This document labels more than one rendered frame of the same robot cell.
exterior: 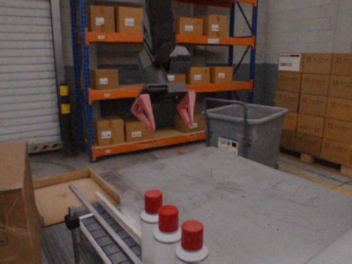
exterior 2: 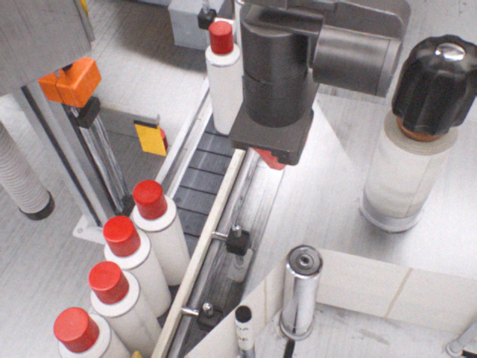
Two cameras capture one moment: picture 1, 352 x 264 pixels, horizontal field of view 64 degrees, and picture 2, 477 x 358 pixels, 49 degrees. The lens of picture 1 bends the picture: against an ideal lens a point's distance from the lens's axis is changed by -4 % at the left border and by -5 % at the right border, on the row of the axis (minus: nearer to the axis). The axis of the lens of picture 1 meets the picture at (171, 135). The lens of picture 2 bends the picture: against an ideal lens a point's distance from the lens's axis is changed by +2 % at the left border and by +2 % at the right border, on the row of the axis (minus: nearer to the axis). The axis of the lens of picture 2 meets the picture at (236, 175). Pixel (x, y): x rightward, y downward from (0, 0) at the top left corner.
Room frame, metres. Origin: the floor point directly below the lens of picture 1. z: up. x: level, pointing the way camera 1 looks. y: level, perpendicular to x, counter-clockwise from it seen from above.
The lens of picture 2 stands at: (-0.05, -0.59, 1.55)
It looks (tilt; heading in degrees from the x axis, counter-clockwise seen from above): 55 degrees down; 57
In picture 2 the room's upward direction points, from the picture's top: 5 degrees counter-clockwise
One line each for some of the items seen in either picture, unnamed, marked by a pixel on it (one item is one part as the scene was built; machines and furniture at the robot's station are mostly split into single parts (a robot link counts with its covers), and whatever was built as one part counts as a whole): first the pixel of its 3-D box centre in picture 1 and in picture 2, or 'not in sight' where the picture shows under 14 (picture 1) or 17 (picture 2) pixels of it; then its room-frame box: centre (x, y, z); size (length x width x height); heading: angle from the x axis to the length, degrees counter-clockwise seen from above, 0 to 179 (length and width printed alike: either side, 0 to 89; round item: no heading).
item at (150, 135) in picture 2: not in sight; (150, 137); (0.08, -0.22, 1.09); 0.03 x 0.01 x 0.06; 125
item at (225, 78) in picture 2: not in sight; (225, 81); (0.26, -0.11, 0.98); 0.05 x 0.05 x 0.20
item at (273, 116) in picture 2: not in sight; (276, 91); (0.17, -0.34, 1.21); 0.10 x 0.07 x 0.07; 35
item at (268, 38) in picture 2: not in sight; (282, 39); (0.17, -0.34, 1.27); 0.07 x 0.06 x 0.07; 120
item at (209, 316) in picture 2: not in sight; (200, 318); (0.03, -0.36, 0.89); 0.06 x 0.03 x 0.12; 125
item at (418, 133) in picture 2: not in sight; (414, 143); (0.36, -0.39, 1.03); 0.09 x 0.09 x 0.30
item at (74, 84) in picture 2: not in sight; (128, 164); (0.05, -0.20, 1.05); 0.10 x 0.04 x 0.33; 125
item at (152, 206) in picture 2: not in sight; (162, 235); (0.04, -0.28, 0.98); 0.05 x 0.05 x 0.20
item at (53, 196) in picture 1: (70, 192); not in sight; (0.95, 0.37, 0.85); 0.30 x 0.26 x 0.04; 35
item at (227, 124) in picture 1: (243, 141); not in sight; (2.87, -0.74, 0.48); 0.89 x 0.63 x 0.96; 139
